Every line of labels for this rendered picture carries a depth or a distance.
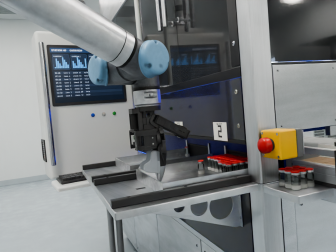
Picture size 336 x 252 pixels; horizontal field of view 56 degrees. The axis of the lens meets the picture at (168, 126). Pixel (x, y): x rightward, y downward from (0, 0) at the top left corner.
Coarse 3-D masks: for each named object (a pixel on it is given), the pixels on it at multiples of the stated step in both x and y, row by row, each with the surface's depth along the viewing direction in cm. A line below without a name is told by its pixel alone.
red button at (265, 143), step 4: (260, 140) 78; (264, 140) 77; (268, 140) 77; (260, 144) 78; (264, 144) 77; (268, 144) 77; (260, 148) 78; (264, 148) 77; (268, 148) 77; (264, 152) 78; (268, 152) 78
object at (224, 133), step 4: (216, 124) 104; (220, 124) 102; (224, 124) 99; (216, 128) 104; (224, 128) 100; (216, 132) 104; (220, 132) 102; (224, 132) 100; (216, 136) 105; (224, 136) 100; (224, 140) 100
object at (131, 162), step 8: (168, 152) 146; (176, 152) 148; (184, 152) 149; (120, 160) 127; (128, 160) 139; (136, 160) 141; (168, 160) 119; (176, 160) 120; (184, 160) 121; (120, 168) 129; (128, 168) 115; (136, 168) 114
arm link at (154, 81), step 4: (156, 76) 84; (140, 80) 82; (144, 80) 82; (148, 80) 82; (152, 80) 83; (156, 80) 84; (132, 84) 84; (136, 84) 83; (140, 84) 82; (144, 84) 82; (148, 84) 82; (152, 84) 83; (156, 84) 84; (132, 88) 85; (136, 88) 83; (140, 88) 82; (144, 88) 82; (148, 88) 82; (152, 88) 83; (156, 88) 84
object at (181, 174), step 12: (168, 168) 110; (180, 168) 111; (192, 168) 113; (204, 168) 113; (144, 180) 97; (156, 180) 86; (168, 180) 99; (180, 180) 83; (192, 180) 85; (204, 180) 86
